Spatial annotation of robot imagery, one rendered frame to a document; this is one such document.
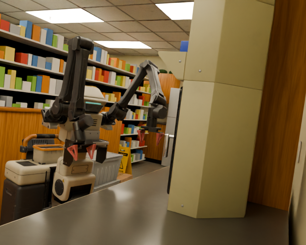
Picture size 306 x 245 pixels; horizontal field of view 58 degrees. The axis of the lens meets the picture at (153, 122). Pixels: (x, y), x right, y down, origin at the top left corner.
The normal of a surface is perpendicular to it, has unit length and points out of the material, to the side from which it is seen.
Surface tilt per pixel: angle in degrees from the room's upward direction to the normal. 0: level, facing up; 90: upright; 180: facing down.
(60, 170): 90
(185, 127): 90
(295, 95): 90
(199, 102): 90
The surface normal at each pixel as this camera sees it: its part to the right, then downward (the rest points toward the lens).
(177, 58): -0.44, 0.00
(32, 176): 0.76, 0.13
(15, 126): 0.89, 0.13
